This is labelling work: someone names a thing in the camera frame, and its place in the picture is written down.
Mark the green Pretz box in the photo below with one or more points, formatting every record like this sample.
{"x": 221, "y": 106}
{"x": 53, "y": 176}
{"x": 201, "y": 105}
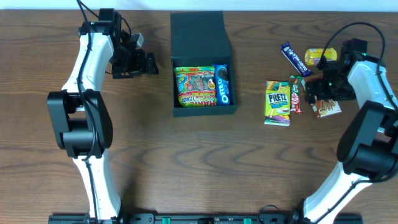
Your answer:
{"x": 277, "y": 103}

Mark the blue Oreo cookie pack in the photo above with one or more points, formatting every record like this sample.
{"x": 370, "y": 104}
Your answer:
{"x": 222, "y": 84}

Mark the purple Dairy Milk bar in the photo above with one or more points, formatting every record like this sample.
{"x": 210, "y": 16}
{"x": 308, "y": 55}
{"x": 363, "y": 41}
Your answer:
{"x": 295, "y": 60}

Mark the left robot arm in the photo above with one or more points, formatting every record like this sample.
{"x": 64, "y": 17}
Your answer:
{"x": 80, "y": 119}

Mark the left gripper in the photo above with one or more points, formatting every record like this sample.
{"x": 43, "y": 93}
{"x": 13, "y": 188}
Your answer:
{"x": 144, "y": 63}

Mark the black gift box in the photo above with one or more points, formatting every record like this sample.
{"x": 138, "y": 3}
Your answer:
{"x": 200, "y": 39}

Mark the KitKat Milo bar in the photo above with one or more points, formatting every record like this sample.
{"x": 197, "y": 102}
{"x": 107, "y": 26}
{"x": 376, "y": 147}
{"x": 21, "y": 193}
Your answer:
{"x": 295, "y": 93}

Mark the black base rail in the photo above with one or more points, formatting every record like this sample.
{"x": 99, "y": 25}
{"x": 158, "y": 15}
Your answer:
{"x": 186, "y": 218}

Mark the Haribo sour worms bag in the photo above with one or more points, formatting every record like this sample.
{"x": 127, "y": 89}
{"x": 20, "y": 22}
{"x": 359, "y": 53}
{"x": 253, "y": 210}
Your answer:
{"x": 196, "y": 86}

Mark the yellow Mentos gum bottle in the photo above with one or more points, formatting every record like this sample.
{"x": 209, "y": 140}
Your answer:
{"x": 313, "y": 56}

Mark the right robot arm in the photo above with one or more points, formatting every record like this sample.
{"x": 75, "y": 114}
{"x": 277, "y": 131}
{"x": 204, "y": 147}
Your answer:
{"x": 367, "y": 151}

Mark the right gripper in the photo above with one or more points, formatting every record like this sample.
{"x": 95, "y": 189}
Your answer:
{"x": 313, "y": 91}

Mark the brown Pocky box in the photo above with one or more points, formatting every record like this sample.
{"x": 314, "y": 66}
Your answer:
{"x": 322, "y": 108}

